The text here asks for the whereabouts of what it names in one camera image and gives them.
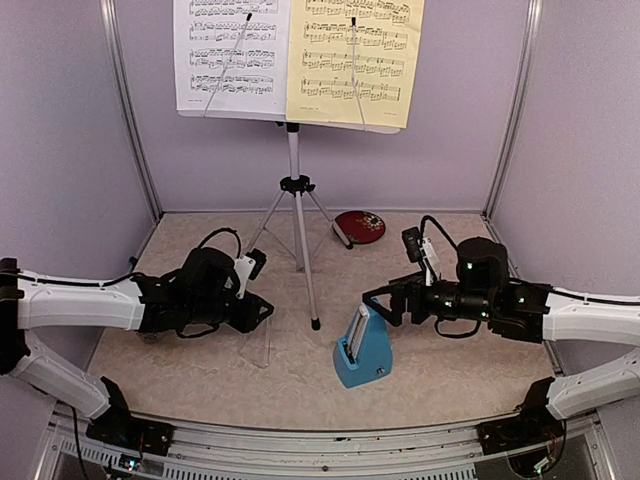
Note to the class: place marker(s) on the yellowed sheet music page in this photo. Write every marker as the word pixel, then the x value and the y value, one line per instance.
pixel 353 62

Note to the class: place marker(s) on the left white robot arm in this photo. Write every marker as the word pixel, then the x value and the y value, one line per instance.
pixel 209 289

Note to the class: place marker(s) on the white sheet music page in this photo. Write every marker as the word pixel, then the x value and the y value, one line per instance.
pixel 231 58

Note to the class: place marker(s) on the red floral plate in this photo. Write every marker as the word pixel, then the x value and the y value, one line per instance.
pixel 361 227

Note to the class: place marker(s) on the front aluminium rail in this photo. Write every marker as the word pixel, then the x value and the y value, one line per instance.
pixel 199 450

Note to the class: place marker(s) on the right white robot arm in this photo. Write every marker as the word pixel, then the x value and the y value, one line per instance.
pixel 484 292

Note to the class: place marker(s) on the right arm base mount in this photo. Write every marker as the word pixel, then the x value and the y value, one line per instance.
pixel 517 432

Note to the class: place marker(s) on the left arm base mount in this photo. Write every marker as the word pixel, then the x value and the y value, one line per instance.
pixel 132 433

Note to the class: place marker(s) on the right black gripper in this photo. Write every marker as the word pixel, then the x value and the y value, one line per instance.
pixel 411 289

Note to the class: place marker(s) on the blue metronome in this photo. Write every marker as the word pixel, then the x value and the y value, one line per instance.
pixel 364 354

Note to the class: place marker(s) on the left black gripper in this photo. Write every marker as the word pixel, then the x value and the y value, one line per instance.
pixel 248 320

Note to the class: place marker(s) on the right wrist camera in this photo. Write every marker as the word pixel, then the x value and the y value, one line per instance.
pixel 420 250

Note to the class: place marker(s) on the white perforated music stand desk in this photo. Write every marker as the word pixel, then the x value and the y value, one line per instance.
pixel 345 63

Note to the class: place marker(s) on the cream dragon mug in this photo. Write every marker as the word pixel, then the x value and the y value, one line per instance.
pixel 149 338

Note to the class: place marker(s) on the clear metronome front cover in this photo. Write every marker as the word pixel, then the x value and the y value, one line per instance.
pixel 256 347

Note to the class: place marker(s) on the silver tripod stand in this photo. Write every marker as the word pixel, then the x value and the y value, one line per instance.
pixel 297 185

